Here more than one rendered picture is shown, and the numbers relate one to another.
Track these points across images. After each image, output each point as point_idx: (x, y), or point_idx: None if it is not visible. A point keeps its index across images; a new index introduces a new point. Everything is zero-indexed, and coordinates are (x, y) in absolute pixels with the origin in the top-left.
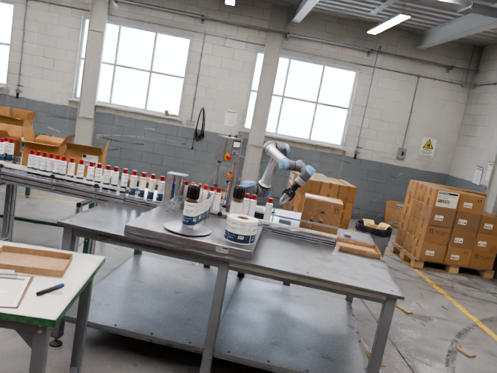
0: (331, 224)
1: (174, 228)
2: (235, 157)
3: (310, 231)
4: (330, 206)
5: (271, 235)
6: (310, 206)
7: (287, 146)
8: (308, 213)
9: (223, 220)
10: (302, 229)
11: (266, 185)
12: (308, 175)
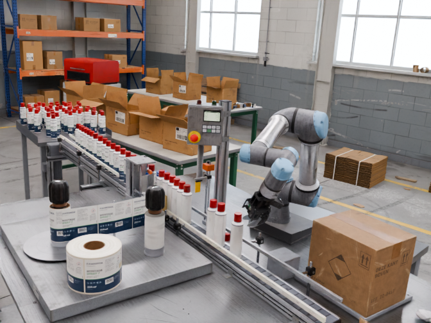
0: (356, 287)
1: (38, 241)
2: (213, 137)
3: (283, 292)
4: (354, 247)
5: (220, 281)
6: (321, 241)
7: (317, 117)
8: (319, 253)
9: (166, 239)
10: (272, 284)
11: (303, 186)
12: (274, 179)
